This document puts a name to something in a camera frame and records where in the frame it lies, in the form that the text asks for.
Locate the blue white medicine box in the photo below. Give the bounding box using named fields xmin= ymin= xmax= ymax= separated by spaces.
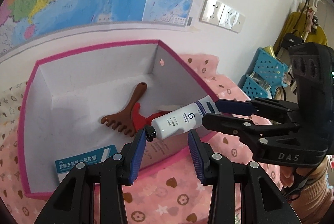
xmin=55 ymin=144 xmax=118 ymax=182

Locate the white pink tube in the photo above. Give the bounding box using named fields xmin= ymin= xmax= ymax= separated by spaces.
xmin=146 ymin=95 xmax=219 ymax=142

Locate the brown wooden comb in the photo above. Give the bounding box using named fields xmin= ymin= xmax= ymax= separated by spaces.
xmin=100 ymin=82 xmax=147 ymax=138

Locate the right forearm orange sleeve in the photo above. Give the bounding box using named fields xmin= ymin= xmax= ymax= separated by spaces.
xmin=290 ymin=158 xmax=333 ymax=223

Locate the right hand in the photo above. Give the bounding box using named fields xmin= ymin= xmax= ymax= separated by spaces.
xmin=280 ymin=166 xmax=310 ymax=187

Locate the blue perforated plastic chair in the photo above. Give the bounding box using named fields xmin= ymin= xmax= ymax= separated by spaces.
xmin=238 ymin=46 xmax=288 ymax=100

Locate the black handbag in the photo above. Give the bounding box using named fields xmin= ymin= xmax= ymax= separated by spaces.
xmin=281 ymin=30 xmax=304 ymax=50

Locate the pink patterned tablecloth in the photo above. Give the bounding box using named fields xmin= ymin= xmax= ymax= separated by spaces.
xmin=0 ymin=54 xmax=291 ymax=224

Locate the yellow hanging jacket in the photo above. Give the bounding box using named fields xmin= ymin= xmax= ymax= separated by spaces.
xmin=273 ymin=12 xmax=328 ymax=54

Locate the pink storage box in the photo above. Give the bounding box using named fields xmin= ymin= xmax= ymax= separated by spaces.
xmin=18 ymin=40 xmax=217 ymax=200

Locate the cream patterned cloth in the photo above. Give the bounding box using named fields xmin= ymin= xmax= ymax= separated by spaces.
xmin=1 ymin=81 xmax=27 ymax=141

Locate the white wall socket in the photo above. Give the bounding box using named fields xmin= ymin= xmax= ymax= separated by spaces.
xmin=231 ymin=13 xmax=246 ymax=33
xmin=199 ymin=0 xmax=225 ymax=25
xmin=219 ymin=5 xmax=239 ymax=30

